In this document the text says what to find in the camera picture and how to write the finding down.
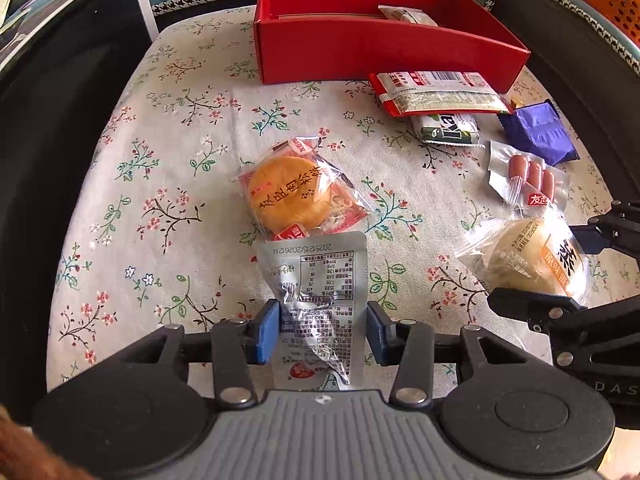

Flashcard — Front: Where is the green and white wafer packet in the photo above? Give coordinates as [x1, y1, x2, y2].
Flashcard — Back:
[411, 112, 487, 148]

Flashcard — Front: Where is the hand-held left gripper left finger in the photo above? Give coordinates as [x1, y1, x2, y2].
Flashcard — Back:
[117, 299, 282, 407]

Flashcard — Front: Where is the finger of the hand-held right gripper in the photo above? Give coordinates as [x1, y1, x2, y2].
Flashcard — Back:
[486, 287, 640, 342]
[570, 200, 640, 256]

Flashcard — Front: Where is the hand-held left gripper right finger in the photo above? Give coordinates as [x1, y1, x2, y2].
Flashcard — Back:
[366, 301, 531, 407]

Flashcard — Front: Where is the brown fuzzy cloth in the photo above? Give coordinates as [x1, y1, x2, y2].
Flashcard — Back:
[0, 402, 101, 480]

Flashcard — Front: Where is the translucent white snack packet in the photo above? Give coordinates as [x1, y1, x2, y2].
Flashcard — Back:
[378, 5, 440, 28]

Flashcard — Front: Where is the purple snack packet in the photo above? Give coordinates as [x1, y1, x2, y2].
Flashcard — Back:
[497, 100, 580, 167]

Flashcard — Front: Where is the red cardboard box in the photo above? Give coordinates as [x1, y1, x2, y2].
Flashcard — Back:
[252, 0, 531, 95]

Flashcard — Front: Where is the red and silver snack packet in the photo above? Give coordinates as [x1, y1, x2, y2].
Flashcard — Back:
[256, 231, 369, 392]

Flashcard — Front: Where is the floral tablecloth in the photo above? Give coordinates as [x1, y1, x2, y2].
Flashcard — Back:
[46, 5, 640, 393]

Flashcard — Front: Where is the round orange pastry packet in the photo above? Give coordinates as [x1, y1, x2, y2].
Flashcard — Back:
[237, 137, 376, 242]

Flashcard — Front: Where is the pale bun packet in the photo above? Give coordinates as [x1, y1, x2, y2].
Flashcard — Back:
[457, 207, 591, 306]

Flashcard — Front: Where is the clear sausage packet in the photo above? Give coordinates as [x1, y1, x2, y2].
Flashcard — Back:
[486, 140, 571, 211]

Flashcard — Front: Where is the black glossy panel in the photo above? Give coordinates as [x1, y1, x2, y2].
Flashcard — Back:
[0, 0, 160, 401]

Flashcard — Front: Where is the red and white wafer packet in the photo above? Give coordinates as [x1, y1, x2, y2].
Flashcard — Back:
[369, 71, 512, 118]

